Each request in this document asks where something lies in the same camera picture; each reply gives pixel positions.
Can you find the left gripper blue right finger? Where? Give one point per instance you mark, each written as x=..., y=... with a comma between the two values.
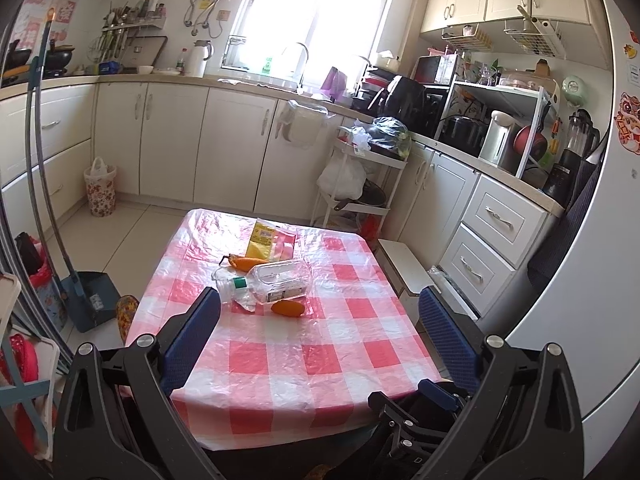
x=445, y=328

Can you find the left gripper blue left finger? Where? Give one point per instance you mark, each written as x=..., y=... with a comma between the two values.
x=183, y=338

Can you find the clear plastic water bottle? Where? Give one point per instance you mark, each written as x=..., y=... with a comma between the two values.
x=264, y=284

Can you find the yellow snack wrapper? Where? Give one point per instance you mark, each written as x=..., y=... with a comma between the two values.
x=270, y=242

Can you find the small white step stool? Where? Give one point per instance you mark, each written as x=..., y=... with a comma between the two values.
x=404, y=272

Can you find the white drawer cabinet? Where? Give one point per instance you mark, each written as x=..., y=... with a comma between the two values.
x=486, y=258

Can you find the blue dustpan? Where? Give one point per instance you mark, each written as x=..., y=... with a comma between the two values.
x=90, y=297

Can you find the pink checkered tablecloth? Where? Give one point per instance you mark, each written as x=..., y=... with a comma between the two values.
x=264, y=379

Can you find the white refrigerator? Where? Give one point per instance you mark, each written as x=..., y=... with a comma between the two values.
x=591, y=306

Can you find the white shelf trolley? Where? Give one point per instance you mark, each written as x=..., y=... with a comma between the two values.
x=358, y=153

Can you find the white plastic bag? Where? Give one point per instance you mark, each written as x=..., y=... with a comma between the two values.
x=343, y=178

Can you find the dark striped cloth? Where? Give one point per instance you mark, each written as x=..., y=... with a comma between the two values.
x=552, y=251

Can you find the bag of vegetables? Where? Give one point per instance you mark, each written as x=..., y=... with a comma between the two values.
x=389, y=137

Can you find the black blender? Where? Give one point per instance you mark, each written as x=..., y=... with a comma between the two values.
x=583, y=137

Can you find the black air fryer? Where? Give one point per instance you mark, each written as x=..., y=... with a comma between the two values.
x=403, y=99

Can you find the microwave oven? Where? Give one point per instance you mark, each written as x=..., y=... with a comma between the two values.
x=435, y=69

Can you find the white thermos kettle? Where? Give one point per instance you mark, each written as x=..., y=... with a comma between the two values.
x=198, y=58

